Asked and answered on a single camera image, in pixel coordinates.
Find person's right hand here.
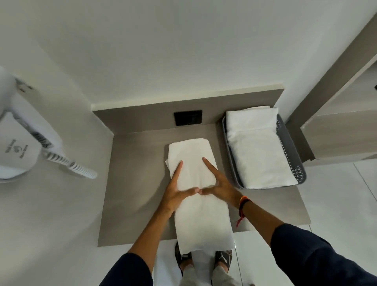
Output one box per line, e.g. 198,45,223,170
199,157,244,209

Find person's left hand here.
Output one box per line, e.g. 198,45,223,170
158,160,200,217

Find long white towel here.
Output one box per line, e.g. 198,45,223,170
165,138,235,255

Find person's right forearm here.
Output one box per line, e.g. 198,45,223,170
237,198,285,247

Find person's left forearm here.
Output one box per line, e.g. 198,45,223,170
128,207,173,273

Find red thread wristband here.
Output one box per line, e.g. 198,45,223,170
235,196,252,228

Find person's left shoe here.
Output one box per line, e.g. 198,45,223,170
175,242,193,276

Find person's shoe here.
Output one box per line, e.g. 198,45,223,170
214,250,233,273
175,242,193,276

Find person's right shoe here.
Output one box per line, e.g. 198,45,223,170
214,250,233,273

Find person's grey trousers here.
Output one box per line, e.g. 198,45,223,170
180,250,240,286

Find grey plastic basket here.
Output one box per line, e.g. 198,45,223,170
222,114,307,190

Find beige wooden cabinet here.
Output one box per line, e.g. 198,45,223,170
286,21,377,167

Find black wall socket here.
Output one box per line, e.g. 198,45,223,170
174,110,203,127

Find white coiled cord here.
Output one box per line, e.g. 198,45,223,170
44,152,98,180

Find white wall hair dryer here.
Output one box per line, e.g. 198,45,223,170
0,66,64,183

